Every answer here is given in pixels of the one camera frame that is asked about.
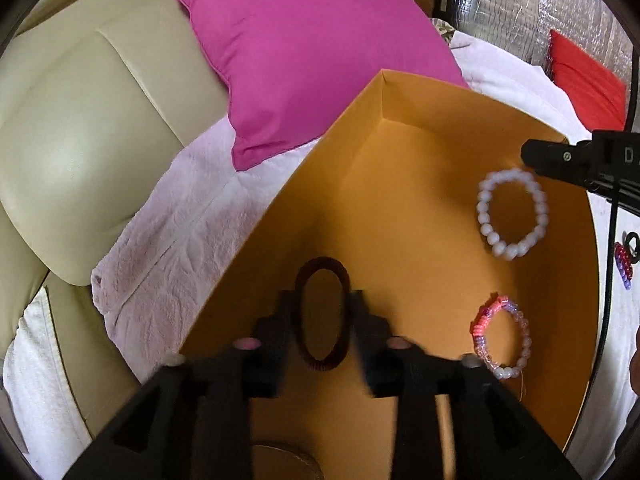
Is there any silver foil sheet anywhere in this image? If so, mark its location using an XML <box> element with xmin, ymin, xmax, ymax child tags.
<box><xmin>452</xmin><ymin>0</ymin><xmax>636</xmax><ymax>81</ymax></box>

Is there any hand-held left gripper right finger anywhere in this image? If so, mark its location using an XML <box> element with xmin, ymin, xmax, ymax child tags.
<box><xmin>350</xmin><ymin>289</ymin><xmax>583</xmax><ymax>480</ymax></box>

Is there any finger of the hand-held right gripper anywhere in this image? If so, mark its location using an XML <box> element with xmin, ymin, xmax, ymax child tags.
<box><xmin>520</xmin><ymin>136</ymin><xmax>597</xmax><ymax>185</ymax></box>

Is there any white towel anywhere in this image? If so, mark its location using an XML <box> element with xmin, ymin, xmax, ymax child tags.
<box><xmin>2</xmin><ymin>287</ymin><xmax>141</xmax><ymax>480</ymax></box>

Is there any black cable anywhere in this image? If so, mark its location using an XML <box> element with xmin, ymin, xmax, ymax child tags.
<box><xmin>592</xmin><ymin>187</ymin><xmax>623</xmax><ymax>391</ymax></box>

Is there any pale pink blanket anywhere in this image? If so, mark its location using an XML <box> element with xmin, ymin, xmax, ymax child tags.
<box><xmin>90</xmin><ymin>27</ymin><xmax>640</xmax><ymax>411</ymax></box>

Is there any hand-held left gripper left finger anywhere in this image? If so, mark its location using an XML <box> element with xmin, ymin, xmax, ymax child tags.
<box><xmin>65</xmin><ymin>287</ymin><xmax>302</xmax><ymax>480</ymax></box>

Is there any orange cardboard box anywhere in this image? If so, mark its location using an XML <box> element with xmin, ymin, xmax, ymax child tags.
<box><xmin>180</xmin><ymin>67</ymin><xmax>601</xmax><ymax>480</ymax></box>

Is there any red pillow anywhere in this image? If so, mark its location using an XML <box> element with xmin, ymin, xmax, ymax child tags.
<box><xmin>549</xmin><ymin>29</ymin><xmax>628</xmax><ymax>131</ymax></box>

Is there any red and purple bead bracelet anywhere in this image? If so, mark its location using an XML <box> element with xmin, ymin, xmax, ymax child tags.
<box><xmin>614</xmin><ymin>241</ymin><xmax>636</xmax><ymax>291</ymax></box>

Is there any dark thick hair tie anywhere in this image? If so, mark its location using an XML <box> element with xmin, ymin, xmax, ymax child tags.
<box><xmin>293</xmin><ymin>256</ymin><xmax>351</xmax><ymax>373</ymax></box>

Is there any magenta pillow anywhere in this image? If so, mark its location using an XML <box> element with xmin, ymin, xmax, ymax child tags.
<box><xmin>154</xmin><ymin>0</ymin><xmax>468</xmax><ymax>172</ymax></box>

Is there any cream leather sofa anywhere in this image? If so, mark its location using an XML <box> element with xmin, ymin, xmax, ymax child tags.
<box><xmin>0</xmin><ymin>0</ymin><xmax>236</xmax><ymax>441</ymax></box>

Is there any white bead bracelet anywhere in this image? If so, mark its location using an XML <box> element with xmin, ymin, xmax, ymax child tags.
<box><xmin>476</xmin><ymin>167</ymin><xmax>550</xmax><ymax>261</ymax></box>

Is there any pink and purple bead bracelet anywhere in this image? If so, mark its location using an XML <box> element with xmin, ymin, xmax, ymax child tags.
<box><xmin>471</xmin><ymin>295</ymin><xmax>531</xmax><ymax>382</ymax></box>

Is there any patterned cloth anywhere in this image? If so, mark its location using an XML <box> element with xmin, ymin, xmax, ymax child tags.
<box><xmin>432</xmin><ymin>17</ymin><xmax>457</xmax><ymax>50</ymax></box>

